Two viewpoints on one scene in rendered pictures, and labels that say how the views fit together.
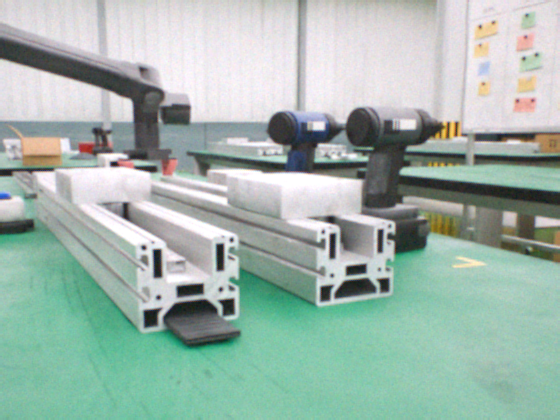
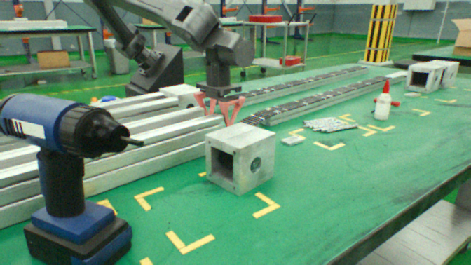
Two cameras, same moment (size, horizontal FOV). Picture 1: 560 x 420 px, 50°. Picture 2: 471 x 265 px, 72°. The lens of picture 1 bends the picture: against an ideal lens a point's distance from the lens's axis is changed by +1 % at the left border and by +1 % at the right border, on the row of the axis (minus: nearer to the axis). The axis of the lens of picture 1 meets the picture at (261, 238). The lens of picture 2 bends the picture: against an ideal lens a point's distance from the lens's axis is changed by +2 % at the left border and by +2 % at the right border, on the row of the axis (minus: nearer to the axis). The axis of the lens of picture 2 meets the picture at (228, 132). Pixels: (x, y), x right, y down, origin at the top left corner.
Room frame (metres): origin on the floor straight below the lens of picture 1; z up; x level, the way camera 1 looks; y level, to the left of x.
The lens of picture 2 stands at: (1.20, -0.47, 1.10)
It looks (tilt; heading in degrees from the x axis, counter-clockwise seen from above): 22 degrees down; 75
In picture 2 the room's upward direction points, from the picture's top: straight up
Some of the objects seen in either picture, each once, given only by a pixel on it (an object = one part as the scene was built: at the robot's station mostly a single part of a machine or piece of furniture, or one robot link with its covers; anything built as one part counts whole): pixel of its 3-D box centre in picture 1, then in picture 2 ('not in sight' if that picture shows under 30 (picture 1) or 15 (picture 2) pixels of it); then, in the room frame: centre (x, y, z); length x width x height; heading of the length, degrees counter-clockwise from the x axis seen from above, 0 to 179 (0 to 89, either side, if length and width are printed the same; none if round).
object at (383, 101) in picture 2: not in sight; (384, 99); (1.88, 0.29, 0.84); 0.04 x 0.04 x 0.12
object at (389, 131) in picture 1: (400, 178); not in sight; (0.94, -0.22, 0.89); 0.20 x 0.08 x 0.22; 126
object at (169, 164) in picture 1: (159, 171); (225, 107); (1.38, 0.24, 0.87); 0.07 x 0.07 x 0.09; 26
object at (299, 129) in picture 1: (312, 171); (84, 188); (1.12, -0.10, 0.89); 0.20 x 0.08 x 0.22; 138
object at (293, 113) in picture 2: not in sight; (351, 92); (1.96, 0.55, 0.79); 0.96 x 0.04 x 0.03; 26
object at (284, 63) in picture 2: not in sight; (275, 47); (3.26, 4.28, 0.50); 1.03 x 0.55 x 1.01; 117
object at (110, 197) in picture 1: (101, 193); not in sight; (0.91, 0.24, 0.87); 0.16 x 0.11 x 0.07; 26
